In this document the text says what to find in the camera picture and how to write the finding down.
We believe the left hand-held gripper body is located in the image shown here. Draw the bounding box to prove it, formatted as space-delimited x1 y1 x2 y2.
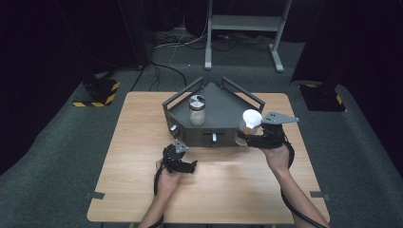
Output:
161 139 190 174

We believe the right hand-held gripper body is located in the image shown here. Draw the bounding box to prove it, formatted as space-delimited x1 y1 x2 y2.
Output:
246 111 300 150

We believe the glass jar with white lid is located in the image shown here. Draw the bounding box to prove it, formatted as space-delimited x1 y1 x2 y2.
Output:
237 108 263 146

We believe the dark grey corner rack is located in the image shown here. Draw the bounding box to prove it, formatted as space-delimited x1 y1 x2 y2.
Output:
162 75 266 148

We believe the glass jar with silver lid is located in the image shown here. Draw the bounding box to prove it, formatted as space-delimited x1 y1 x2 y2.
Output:
188 94 207 127

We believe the person's right hand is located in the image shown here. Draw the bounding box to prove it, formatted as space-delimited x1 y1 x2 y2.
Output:
261 145 292 174

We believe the person's left hand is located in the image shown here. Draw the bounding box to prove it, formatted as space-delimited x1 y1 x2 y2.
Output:
154 159 184 195

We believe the black yellow striped stand base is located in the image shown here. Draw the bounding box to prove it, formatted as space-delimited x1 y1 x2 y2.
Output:
72 79 122 108
298 83 347 113

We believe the grey tape strip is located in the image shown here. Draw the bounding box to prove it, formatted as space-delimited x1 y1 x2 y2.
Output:
309 191 331 201
85 191 106 200

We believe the white metal stand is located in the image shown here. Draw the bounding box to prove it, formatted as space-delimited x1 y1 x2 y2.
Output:
203 0 293 73

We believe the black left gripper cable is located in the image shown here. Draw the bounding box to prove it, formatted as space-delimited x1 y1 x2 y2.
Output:
153 164 165 228

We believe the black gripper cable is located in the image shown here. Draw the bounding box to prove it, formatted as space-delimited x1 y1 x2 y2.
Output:
279 139 328 228
153 164 165 228

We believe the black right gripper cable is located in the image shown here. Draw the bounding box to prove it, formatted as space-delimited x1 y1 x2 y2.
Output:
279 139 328 228

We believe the black floor cable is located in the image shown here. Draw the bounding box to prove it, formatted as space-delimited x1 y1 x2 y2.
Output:
149 60 188 93

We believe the white floor cable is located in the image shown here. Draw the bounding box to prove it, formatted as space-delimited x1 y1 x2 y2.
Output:
154 13 211 70

